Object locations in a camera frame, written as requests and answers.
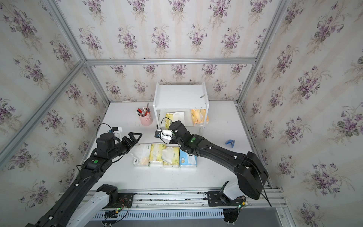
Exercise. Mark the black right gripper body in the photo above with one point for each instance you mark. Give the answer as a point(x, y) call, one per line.
point(174, 141)

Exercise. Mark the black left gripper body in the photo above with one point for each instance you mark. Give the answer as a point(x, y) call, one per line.
point(124, 147)

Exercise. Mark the yellow tissue pack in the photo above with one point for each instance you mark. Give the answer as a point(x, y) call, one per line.
point(173, 117)
point(155, 155)
point(170, 157)

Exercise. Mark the white tissue pack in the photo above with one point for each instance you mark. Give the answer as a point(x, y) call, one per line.
point(140, 154)

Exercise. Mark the blue tissue pack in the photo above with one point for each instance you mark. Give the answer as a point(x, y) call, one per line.
point(186, 160)

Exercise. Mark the orange tissue pack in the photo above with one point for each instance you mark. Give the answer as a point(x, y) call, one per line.
point(198, 116)

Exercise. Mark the white two-tier shelf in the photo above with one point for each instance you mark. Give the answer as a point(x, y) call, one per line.
point(181, 98)

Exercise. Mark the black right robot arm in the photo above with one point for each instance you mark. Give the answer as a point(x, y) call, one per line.
point(248, 168)

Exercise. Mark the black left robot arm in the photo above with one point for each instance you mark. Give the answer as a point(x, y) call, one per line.
point(67, 211)

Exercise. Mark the pink pen cup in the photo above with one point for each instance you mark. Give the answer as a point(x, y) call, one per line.
point(146, 120)

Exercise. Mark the pens in cup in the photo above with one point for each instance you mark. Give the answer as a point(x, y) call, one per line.
point(144, 111)

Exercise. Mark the blue clip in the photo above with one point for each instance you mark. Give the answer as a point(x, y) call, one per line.
point(230, 143)

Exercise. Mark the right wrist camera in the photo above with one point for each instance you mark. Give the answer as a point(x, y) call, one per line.
point(164, 135)

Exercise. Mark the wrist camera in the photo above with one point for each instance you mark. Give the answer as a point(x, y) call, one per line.
point(117, 131)
point(164, 135)

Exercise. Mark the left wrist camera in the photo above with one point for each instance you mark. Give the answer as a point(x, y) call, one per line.
point(117, 131)

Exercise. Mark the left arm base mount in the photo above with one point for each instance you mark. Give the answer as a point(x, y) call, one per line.
point(119, 200)

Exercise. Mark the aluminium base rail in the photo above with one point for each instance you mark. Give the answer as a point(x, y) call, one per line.
point(190, 204)

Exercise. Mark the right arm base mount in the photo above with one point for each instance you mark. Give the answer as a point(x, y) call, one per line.
point(224, 198)

